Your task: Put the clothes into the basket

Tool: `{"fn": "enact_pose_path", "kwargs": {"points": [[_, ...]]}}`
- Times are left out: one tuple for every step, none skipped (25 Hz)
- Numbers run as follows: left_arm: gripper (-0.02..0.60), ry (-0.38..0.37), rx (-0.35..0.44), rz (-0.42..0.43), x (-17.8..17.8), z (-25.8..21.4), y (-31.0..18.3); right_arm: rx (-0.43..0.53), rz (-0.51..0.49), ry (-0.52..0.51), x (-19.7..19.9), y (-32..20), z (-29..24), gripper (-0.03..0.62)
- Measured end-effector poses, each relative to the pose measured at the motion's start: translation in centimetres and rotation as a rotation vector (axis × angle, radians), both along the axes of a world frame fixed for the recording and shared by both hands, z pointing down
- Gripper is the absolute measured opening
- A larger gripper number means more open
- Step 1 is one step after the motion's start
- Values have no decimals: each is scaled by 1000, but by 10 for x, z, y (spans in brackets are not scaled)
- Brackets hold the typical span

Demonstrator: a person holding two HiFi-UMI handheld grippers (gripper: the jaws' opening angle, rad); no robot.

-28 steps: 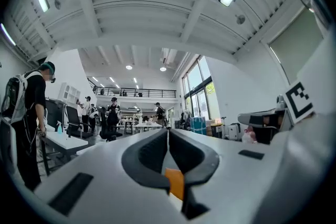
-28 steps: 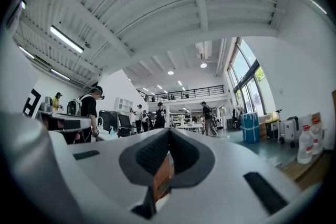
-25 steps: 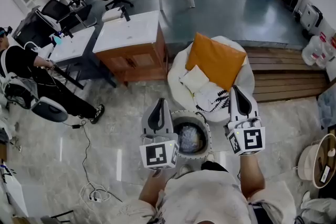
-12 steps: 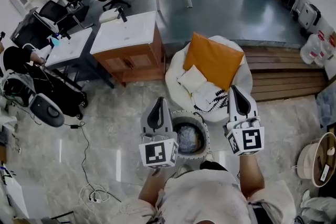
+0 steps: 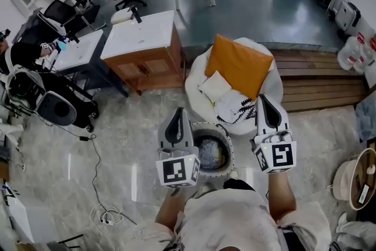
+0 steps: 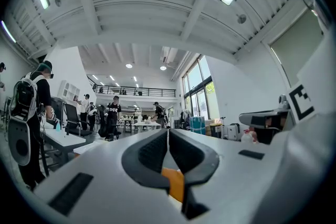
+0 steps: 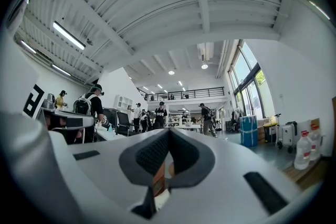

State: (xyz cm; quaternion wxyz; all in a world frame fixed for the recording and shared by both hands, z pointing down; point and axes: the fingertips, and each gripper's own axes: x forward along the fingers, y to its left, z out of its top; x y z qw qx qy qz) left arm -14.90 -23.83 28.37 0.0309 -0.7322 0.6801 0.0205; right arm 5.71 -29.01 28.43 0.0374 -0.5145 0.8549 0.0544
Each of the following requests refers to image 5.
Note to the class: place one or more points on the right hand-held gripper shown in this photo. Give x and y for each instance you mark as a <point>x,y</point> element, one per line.
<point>279,154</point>

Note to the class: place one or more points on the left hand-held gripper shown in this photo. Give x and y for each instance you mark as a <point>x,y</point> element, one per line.
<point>176,169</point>

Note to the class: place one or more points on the blue grey clothes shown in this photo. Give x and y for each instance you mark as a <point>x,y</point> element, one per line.
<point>210,153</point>

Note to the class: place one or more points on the white black patterned clothes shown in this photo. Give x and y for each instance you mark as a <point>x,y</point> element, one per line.
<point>232,107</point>

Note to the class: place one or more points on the round white woven basket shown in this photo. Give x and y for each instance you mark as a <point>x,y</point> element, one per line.
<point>227,144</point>

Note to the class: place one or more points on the cream white clothes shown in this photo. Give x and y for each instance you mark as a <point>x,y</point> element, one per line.
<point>214,86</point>

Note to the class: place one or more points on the person's left forearm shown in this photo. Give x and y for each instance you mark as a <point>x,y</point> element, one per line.
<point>170,210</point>

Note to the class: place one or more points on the person's right forearm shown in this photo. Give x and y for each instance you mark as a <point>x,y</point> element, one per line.
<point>281,195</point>

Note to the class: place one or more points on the white beanbag chair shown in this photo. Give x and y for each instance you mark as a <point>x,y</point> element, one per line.
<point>195,85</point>

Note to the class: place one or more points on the wooden slatted platform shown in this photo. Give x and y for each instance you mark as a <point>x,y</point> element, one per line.
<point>317,79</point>

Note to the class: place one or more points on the person's light shoe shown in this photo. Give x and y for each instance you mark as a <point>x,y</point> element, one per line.
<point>207,188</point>
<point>234,173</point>

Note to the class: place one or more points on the orange cushion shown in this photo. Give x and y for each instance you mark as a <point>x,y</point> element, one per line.
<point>239,64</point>

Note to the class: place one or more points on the person's black shorts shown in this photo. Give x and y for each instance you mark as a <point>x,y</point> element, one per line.
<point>239,184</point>

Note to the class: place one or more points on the wooden cabinet with white sink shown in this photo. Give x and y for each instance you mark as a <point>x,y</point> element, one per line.
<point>147,50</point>

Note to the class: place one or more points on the pale blue patterned fabric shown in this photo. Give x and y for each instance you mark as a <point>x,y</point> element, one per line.
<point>367,117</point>

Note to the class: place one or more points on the person's white shirt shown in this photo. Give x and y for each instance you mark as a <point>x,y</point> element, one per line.
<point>235,223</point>

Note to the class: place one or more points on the round beige side table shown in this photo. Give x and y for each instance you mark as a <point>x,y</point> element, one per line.
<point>365,179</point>

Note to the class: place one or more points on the black faucet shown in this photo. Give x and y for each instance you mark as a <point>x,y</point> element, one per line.
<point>135,14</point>

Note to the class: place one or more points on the black white office chair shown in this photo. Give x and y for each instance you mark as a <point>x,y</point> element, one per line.
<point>53,103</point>

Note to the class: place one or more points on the silver suitcase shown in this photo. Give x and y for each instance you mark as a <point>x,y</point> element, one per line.
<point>346,14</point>

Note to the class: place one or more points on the black mesh office chair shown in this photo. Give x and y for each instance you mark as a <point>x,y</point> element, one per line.
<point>63,16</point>

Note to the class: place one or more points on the white sink on dark frame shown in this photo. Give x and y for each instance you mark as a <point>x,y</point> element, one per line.
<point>75,51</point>

